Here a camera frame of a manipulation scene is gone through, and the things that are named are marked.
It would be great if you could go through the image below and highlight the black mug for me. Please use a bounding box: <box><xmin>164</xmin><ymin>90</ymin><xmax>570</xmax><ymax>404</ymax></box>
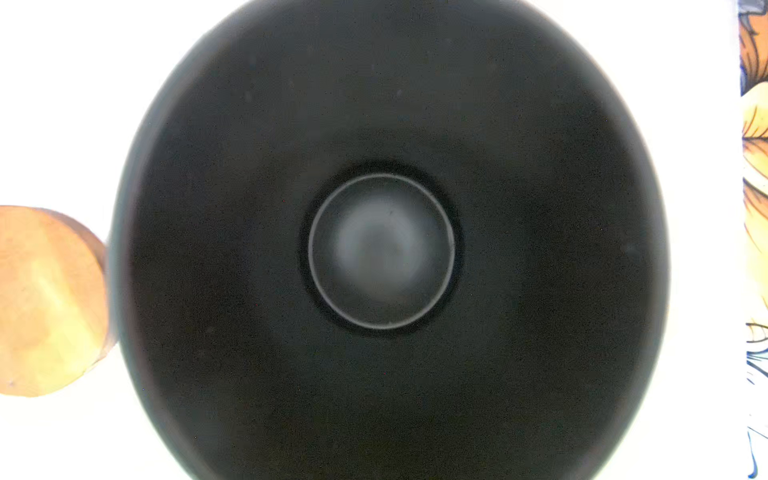
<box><xmin>107</xmin><ymin>1</ymin><xmax>668</xmax><ymax>479</ymax></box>

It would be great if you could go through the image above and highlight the brown round wooden coaster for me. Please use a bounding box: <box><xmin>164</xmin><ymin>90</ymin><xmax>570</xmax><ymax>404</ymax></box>
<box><xmin>1</xmin><ymin>205</ymin><xmax>116</xmax><ymax>397</ymax></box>

